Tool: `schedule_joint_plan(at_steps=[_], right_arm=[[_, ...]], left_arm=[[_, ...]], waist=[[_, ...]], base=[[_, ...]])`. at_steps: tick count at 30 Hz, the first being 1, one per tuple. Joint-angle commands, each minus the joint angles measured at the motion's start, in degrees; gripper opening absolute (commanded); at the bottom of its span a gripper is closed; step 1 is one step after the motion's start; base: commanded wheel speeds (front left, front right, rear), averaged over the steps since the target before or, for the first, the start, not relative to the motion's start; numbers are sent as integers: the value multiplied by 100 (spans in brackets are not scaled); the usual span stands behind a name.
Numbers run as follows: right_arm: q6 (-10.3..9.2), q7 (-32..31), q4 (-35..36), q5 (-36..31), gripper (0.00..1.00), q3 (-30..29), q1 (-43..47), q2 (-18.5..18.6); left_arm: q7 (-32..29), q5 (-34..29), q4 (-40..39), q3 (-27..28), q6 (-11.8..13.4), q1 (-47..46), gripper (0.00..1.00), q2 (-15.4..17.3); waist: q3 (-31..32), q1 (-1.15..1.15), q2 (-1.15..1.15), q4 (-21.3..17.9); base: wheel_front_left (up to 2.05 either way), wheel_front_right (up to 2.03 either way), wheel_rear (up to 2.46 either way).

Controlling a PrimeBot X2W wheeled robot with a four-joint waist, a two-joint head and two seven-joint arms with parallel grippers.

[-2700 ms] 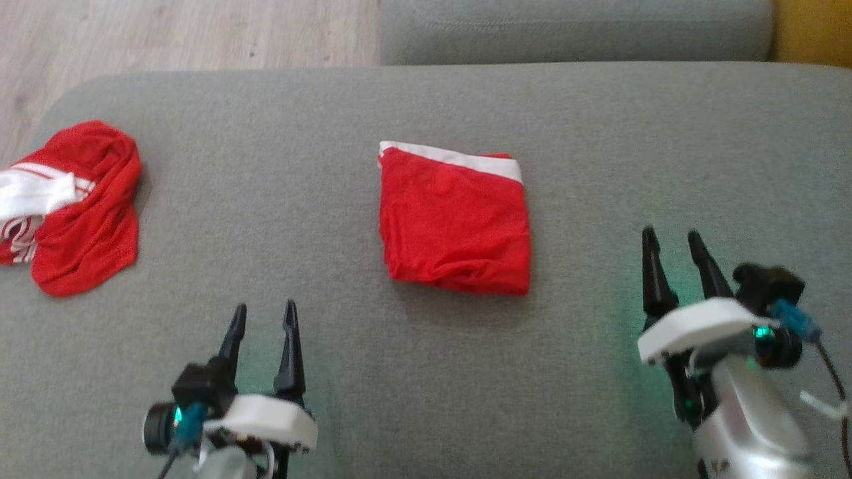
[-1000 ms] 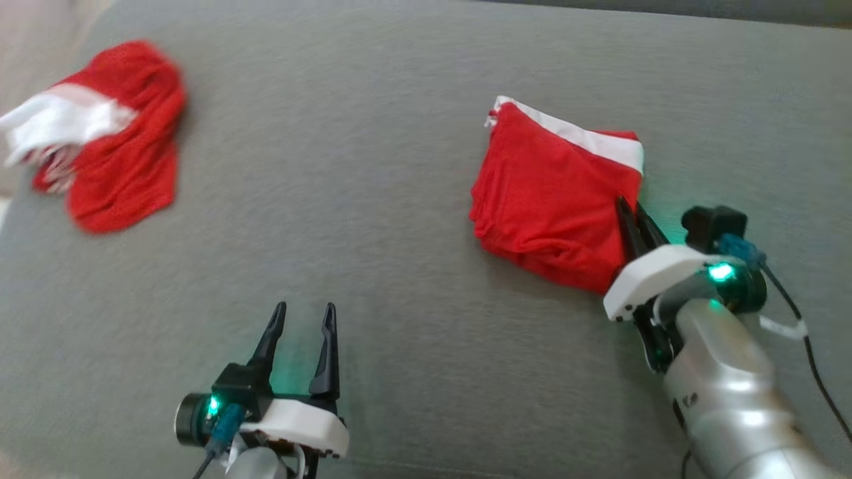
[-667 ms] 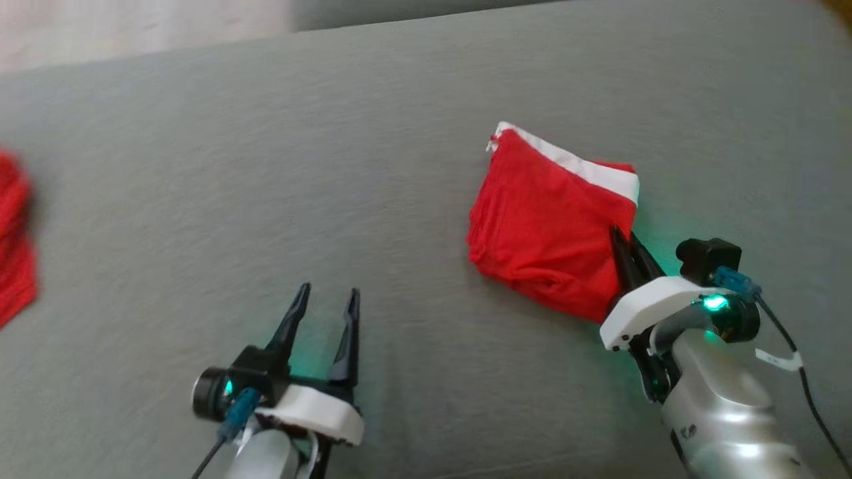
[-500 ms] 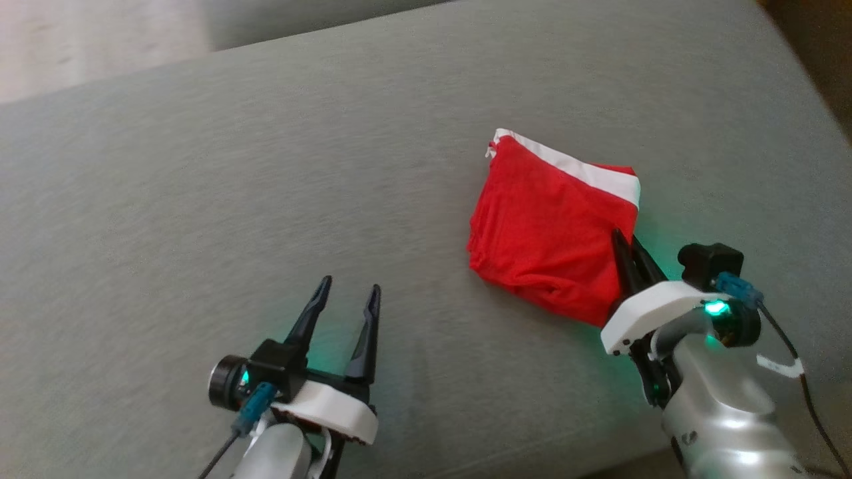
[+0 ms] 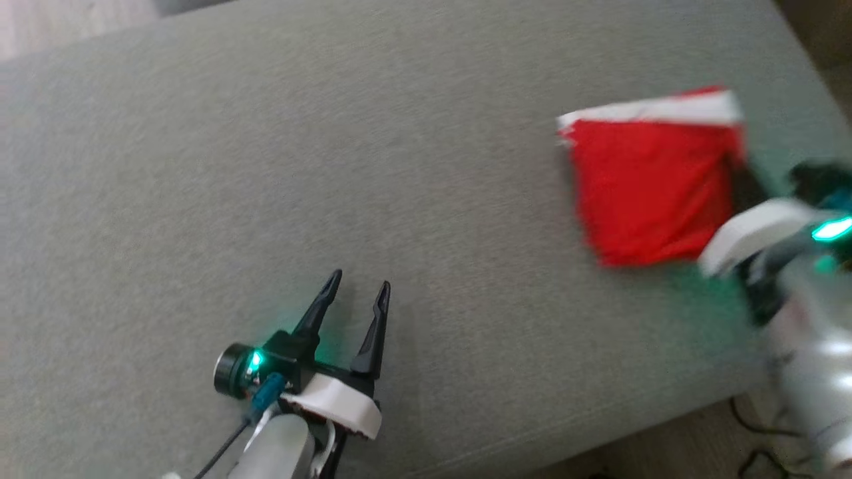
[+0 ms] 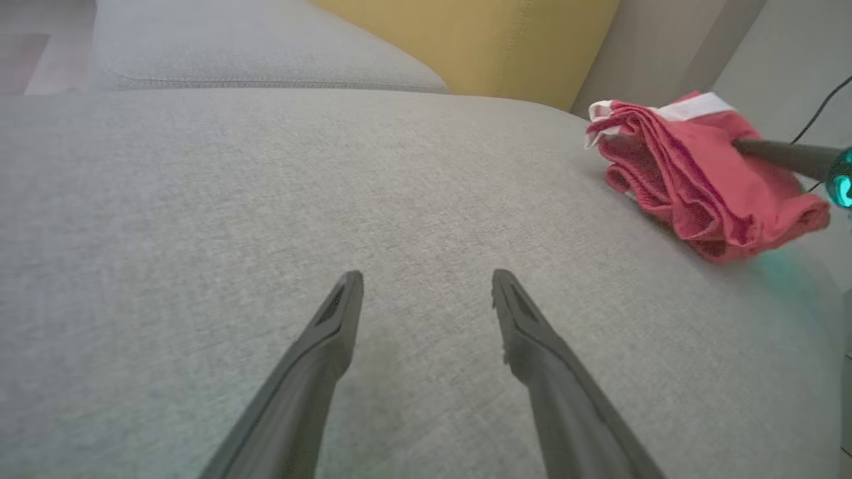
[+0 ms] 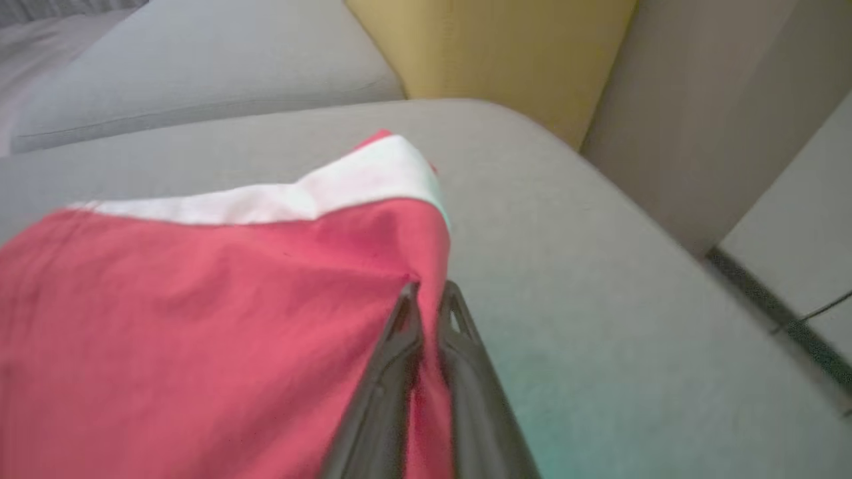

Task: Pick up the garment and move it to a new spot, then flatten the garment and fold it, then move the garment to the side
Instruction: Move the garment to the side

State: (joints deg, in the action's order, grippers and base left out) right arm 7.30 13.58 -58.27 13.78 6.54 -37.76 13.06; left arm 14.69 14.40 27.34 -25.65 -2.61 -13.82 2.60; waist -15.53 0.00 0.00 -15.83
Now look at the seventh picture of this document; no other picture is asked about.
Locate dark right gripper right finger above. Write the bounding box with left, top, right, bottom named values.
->
left=436, top=279, right=541, bottom=479

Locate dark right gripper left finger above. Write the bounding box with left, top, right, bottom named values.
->
left=319, top=283, right=425, bottom=479

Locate red and white striped shirt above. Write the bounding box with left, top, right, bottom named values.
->
left=0, top=130, right=453, bottom=479

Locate large grey sofa seat cushion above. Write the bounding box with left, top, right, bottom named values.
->
left=0, top=98, right=852, bottom=479

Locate yellow sofa cushion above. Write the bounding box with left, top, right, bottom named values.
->
left=345, top=0, right=640, bottom=150

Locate grey sofa backrest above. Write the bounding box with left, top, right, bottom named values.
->
left=580, top=0, right=852, bottom=257

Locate small grey sofa seat cushion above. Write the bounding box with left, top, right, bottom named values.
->
left=10, top=0, right=407, bottom=155

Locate grey pleated curtain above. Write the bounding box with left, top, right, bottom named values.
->
left=0, top=0, right=148, bottom=29

